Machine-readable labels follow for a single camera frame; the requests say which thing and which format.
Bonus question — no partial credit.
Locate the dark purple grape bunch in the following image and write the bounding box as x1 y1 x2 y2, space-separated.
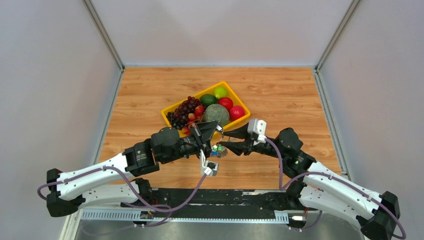
165 96 203 130

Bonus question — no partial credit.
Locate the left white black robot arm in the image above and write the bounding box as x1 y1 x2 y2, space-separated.
37 121 223 218

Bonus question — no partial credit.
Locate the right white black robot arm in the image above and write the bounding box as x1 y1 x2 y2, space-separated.
220 118 407 240

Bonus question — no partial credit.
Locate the light green lime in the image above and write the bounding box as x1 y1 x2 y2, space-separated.
213 86 228 100

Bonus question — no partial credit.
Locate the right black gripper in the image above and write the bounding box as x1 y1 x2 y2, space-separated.
218 122 286 160

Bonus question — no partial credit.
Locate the dark green avocado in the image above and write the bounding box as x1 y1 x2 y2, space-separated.
199 94 218 108

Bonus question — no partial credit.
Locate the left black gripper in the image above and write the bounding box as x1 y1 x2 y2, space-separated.
161 121 219 164

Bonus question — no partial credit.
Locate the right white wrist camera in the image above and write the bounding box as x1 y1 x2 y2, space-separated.
247 118 267 145

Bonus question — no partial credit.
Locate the aluminium frame post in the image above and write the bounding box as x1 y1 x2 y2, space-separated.
81 0 125 73
315 0 362 73

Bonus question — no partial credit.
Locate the right aluminium frame post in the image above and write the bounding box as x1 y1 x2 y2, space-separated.
315 0 362 73

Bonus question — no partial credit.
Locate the left aluminium frame post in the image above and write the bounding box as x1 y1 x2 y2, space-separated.
81 0 125 73

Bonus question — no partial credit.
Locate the green netted melon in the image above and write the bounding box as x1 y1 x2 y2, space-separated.
203 104 230 127

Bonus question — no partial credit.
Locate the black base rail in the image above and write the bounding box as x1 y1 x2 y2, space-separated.
81 189 309 224

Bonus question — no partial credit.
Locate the pink red apple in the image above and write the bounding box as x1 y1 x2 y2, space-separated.
228 105 246 121

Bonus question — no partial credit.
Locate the pile of coloured tagged keys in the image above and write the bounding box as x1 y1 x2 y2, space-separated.
210 145 222 158

